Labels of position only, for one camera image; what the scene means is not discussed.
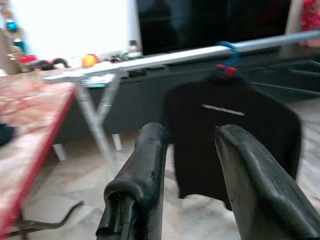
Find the red laughing buddha statue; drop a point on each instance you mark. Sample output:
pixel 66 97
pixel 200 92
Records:
pixel 311 20

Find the red-lid jar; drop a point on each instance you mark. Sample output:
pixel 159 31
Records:
pixel 27 59

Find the black plastic hanger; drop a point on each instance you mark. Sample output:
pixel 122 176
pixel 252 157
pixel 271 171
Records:
pixel 287 88

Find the marble-top folding table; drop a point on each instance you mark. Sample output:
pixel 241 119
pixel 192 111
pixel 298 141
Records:
pixel 30 120

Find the black flat television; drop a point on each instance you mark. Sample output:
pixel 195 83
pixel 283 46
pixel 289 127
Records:
pixel 212 25

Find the black round toy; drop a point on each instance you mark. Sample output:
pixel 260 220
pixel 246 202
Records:
pixel 56 64

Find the orange round toy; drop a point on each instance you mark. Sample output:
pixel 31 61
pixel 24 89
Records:
pixel 90 60

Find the black polo shirt red trim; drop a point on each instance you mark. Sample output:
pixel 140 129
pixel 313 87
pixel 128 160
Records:
pixel 200 150

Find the white paper stack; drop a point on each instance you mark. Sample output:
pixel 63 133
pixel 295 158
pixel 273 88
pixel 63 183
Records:
pixel 97 80

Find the blue ball trophy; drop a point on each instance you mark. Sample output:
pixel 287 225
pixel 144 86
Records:
pixel 11 26

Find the black tv console cabinet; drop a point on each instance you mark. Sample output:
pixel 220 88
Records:
pixel 145 100

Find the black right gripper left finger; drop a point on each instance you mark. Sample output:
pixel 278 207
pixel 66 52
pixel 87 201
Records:
pixel 142 175

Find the silver metal clothes rack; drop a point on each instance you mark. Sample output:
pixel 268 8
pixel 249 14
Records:
pixel 175 57

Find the blue plastic hanger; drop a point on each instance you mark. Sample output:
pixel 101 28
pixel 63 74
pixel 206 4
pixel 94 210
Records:
pixel 233 58

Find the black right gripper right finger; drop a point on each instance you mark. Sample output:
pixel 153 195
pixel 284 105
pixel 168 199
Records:
pixel 255 195

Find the plain black shirt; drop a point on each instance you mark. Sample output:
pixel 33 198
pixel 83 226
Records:
pixel 6 135

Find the clear plastic bottle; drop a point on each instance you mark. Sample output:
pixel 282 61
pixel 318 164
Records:
pixel 133 46

